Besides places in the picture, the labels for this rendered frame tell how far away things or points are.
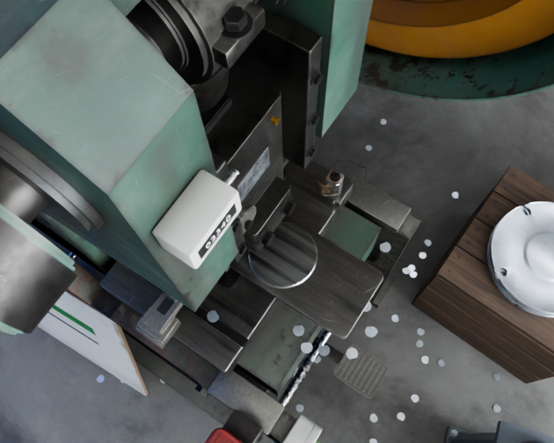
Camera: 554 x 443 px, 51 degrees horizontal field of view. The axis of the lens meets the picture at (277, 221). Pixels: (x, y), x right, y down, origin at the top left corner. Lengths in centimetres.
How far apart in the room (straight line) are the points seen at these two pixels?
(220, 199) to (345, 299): 58
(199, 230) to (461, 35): 55
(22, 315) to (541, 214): 135
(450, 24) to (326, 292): 48
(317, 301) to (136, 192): 64
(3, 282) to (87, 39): 19
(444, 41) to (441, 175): 114
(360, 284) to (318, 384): 79
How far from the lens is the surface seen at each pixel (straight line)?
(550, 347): 157
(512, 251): 156
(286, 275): 103
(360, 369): 164
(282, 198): 87
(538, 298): 155
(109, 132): 40
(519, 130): 219
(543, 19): 83
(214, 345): 109
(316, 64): 67
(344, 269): 104
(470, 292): 154
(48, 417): 191
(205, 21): 51
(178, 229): 48
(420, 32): 93
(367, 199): 124
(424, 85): 98
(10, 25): 40
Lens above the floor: 178
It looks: 69 degrees down
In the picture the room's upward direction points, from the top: 4 degrees counter-clockwise
